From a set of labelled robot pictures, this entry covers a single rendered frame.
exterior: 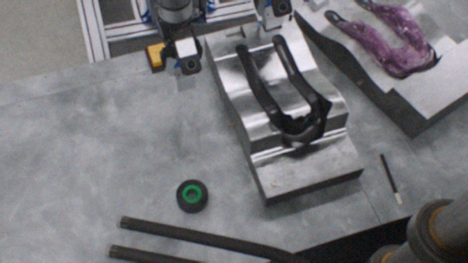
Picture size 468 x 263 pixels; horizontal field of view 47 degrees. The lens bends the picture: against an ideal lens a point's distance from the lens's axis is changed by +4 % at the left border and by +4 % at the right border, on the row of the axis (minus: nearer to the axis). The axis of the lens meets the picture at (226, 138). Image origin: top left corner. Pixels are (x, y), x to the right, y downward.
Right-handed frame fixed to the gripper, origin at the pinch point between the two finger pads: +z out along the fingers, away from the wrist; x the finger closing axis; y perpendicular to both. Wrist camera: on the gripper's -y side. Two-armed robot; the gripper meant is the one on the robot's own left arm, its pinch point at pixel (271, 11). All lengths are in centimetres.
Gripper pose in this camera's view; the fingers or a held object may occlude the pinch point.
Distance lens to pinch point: 145.7
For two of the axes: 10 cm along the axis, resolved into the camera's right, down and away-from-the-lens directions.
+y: -3.3, -9.0, 3.0
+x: -9.4, 3.3, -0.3
